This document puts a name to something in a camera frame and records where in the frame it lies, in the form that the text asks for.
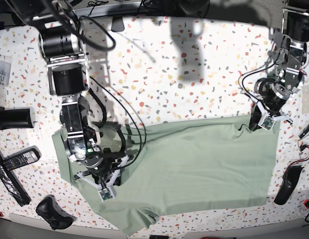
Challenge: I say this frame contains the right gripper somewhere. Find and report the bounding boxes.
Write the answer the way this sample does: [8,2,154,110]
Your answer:
[74,148,132,189]

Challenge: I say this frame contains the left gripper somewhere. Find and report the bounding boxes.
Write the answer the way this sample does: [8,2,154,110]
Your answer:
[249,78,292,131]

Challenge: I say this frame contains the green T-shirt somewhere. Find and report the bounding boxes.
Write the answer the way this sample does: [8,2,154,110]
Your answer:
[52,115,280,236]

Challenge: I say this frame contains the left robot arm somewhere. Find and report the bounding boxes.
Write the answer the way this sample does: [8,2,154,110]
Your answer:
[112,0,309,166]

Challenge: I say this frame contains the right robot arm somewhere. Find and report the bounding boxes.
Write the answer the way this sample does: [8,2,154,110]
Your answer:
[33,0,128,192]

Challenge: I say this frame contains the black game controller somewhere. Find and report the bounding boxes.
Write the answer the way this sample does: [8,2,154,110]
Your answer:
[35,197,74,230]

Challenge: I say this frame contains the black remote control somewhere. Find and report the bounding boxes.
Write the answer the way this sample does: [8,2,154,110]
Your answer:
[3,146,41,171]

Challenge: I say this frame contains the long black bar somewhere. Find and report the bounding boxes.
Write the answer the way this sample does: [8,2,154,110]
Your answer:
[0,152,30,207]

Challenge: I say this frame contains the terrazzo pattern table cloth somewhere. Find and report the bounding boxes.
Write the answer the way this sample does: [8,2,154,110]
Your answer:
[0,17,309,238]

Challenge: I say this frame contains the black cylinder bottle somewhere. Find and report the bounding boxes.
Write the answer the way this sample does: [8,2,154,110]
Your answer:
[0,107,34,130]

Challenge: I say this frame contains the clear plastic parts box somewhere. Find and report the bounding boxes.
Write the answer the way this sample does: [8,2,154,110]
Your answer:
[0,54,11,106]

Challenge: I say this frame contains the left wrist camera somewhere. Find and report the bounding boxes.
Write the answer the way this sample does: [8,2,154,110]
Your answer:
[259,116,275,130]

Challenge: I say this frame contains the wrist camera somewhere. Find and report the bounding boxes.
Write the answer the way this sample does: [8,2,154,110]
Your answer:
[98,187,116,202]
[259,116,275,130]

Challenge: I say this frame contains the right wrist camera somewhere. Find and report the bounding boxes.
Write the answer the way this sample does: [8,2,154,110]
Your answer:
[98,187,116,202]

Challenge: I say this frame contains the red and black wires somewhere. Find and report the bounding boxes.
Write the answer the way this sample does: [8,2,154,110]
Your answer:
[284,121,309,175]

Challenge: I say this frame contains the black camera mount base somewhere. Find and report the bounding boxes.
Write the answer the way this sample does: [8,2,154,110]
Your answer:
[111,16,125,32]

